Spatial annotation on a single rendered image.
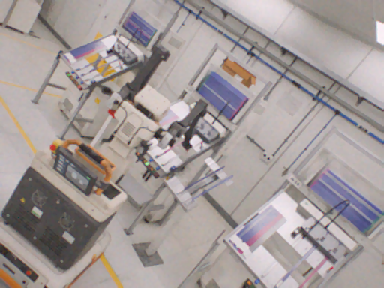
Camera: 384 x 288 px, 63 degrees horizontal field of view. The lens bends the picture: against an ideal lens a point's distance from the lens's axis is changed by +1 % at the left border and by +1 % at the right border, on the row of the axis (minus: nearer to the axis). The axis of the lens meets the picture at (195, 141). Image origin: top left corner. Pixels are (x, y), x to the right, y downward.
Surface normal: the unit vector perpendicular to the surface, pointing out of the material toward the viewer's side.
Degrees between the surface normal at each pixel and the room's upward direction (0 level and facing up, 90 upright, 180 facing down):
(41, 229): 90
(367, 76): 90
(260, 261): 44
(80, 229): 90
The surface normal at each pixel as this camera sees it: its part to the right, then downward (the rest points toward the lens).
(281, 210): 0.06, -0.62
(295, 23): -0.51, -0.10
